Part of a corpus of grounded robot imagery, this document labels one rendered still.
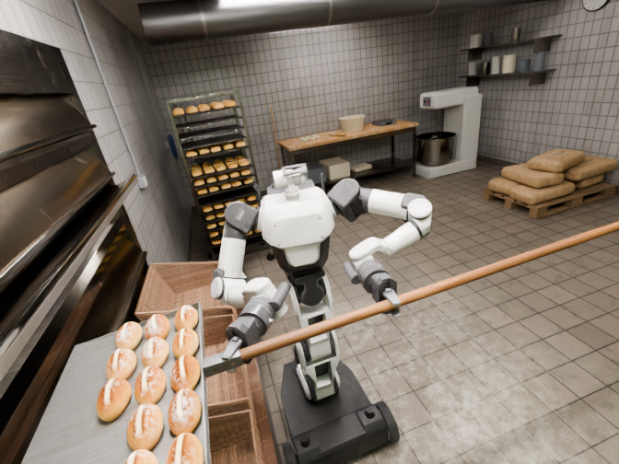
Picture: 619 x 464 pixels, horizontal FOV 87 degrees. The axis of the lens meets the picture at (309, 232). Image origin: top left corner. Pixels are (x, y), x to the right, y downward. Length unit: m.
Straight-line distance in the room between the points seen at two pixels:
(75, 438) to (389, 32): 6.29
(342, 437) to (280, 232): 1.13
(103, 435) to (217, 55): 5.19
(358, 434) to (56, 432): 1.34
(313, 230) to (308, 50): 4.87
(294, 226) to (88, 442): 0.79
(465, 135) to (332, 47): 2.59
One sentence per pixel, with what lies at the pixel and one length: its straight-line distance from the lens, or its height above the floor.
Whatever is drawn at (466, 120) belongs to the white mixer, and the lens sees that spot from 6.05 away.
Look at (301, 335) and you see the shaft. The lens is 0.86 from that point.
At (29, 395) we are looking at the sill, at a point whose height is 1.17.
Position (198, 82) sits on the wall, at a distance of 5.58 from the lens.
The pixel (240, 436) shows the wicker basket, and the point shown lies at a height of 0.62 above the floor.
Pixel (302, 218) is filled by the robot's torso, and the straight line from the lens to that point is 1.17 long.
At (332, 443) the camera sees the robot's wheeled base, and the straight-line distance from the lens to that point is 1.89.
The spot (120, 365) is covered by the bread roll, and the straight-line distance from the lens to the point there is 0.96.
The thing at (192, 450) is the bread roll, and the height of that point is 1.25.
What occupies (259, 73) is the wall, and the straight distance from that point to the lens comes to 5.67.
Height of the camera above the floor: 1.81
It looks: 25 degrees down
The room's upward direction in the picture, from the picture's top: 8 degrees counter-clockwise
